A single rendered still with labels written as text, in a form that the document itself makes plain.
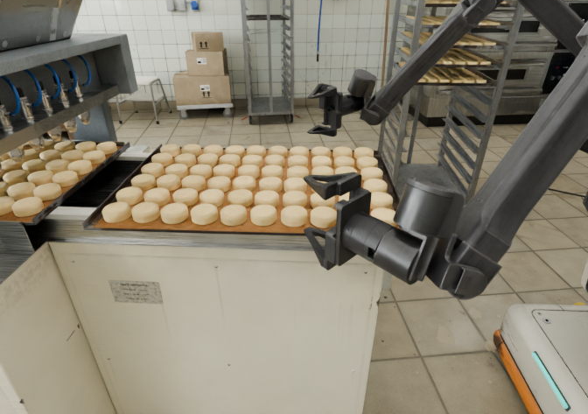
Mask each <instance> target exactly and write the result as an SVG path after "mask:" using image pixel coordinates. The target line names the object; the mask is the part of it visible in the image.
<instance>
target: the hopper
mask: <svg viewBox="0 0 588 414"><path fill-rule="evenodd" d="M81 3H82V0H0V52H5V51H9V50H14V49H19V48H24V47H28V46H36V45H41V44H45V43H51V42H55V41H60V40H64V39H70V38H71V36H72V33H73V30H74V25H75V22H76V19H77V16H78V13H79V10H80V7H81Z"/></svg>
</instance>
